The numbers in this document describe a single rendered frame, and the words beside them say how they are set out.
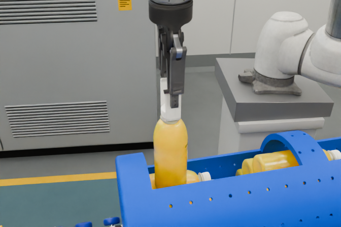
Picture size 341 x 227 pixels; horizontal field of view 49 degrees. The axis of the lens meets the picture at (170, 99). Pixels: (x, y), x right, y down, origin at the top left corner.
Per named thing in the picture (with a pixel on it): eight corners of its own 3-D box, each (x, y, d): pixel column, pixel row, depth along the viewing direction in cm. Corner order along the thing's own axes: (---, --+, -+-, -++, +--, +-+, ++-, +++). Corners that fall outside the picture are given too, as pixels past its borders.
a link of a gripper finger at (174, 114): (180, 87, 70) (181, 89, 69) (179, 117, 74) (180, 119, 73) (164, 88, 69) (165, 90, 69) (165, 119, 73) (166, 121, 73)
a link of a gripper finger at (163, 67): (159, 31, 65) (158, 26, 66) (158, 79, 73) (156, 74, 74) (180, 29, 66) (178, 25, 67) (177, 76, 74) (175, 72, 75)
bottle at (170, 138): (150, 188, 84) (147, 122, 74) (163, 168, 89) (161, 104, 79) (179, 197, 82) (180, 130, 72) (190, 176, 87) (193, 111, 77)
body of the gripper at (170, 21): (144, -9, 65) (146, 40, 70) (153, 7, 58) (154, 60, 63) (185, -12, 66) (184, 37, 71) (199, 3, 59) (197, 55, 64)
